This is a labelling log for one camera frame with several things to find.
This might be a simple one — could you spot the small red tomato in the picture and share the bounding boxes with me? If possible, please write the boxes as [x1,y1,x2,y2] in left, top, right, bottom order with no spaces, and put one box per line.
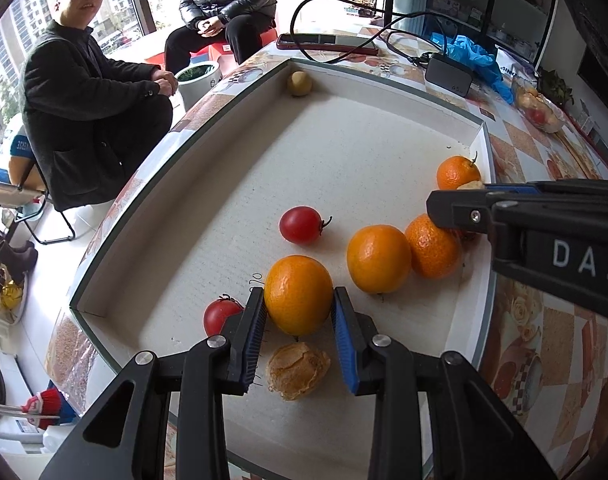
[203,294,245,337]

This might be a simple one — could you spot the large orange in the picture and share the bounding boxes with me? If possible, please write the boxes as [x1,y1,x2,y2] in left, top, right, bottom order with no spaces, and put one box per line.
[346,225,413,295]
[264,255,335,337]

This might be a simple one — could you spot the round yellow fruit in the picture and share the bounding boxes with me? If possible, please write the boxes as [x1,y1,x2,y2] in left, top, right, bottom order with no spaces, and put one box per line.
[287,71,313,97]

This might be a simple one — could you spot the black pole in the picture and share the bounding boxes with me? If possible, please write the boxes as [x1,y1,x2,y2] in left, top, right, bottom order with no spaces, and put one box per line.
[478,0,503,52]

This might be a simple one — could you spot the black television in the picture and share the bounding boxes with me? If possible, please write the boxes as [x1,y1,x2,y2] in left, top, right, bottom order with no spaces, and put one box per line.
[576,35,608,113]

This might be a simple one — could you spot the red tomato with stem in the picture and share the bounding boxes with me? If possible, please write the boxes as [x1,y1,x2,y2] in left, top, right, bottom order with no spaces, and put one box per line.
[279,206,333,245]

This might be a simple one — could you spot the tangerine with stem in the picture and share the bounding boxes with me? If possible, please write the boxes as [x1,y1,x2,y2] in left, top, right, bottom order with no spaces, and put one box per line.
[436,152,483,192]

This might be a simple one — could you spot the black folding chair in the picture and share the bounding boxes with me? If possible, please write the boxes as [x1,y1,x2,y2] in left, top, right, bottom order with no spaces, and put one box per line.
[0,180,78,246]

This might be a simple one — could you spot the white shallow box tray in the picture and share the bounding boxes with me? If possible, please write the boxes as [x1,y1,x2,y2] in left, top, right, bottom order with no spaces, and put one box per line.
[69,56,498,480]

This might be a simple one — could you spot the glass bowl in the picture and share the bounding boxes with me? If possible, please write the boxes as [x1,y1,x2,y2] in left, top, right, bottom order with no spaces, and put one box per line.
[514,77,567,134]

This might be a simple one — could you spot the dark framed window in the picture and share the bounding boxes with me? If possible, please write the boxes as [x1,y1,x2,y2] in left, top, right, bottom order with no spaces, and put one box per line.
[0,0,195,141]

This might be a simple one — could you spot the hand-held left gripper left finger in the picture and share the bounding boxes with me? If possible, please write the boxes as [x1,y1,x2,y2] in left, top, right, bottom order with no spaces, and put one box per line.
[39,286,269,480]

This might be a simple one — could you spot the red brush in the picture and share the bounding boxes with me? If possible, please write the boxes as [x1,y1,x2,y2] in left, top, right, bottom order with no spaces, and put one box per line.
[23,389,66,432]

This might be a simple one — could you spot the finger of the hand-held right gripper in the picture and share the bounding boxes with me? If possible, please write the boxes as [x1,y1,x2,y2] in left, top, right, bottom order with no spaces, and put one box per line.
[426,189,608,261]
[484,179,608,202]

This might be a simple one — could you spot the dark boots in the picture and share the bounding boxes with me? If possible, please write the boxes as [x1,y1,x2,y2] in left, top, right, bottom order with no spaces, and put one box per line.
[0,240,40,312]

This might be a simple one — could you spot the blue white bag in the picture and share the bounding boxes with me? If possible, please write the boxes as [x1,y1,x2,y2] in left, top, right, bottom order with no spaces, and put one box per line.
[4,120,42,186]

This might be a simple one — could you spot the grey power adapter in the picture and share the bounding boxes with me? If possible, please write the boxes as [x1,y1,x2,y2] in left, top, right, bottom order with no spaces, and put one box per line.
[425,55,473,98]

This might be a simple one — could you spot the white waste bin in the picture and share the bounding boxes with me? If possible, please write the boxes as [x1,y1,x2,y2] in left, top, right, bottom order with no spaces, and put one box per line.
[176,60,223,112]

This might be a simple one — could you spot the green potted plant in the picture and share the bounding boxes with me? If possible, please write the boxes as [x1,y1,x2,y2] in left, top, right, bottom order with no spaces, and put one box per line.
[538,67,575,107]

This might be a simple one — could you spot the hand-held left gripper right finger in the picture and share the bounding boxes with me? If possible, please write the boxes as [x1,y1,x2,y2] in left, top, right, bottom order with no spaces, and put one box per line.
[332,286,557,480]

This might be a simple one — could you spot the dark red phone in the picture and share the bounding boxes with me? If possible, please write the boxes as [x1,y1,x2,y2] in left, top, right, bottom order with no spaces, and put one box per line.
[276,32,379,57]

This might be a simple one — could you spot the blue plastic bag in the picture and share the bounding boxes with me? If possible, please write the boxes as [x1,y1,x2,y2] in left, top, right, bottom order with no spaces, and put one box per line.
[431,34,514,106]

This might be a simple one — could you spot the brown bread roll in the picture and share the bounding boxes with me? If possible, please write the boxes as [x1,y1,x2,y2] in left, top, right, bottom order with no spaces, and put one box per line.
[265,341,331,402]

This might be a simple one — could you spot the black cable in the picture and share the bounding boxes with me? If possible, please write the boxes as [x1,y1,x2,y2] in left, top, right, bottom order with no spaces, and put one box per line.
[290,0,442,67]

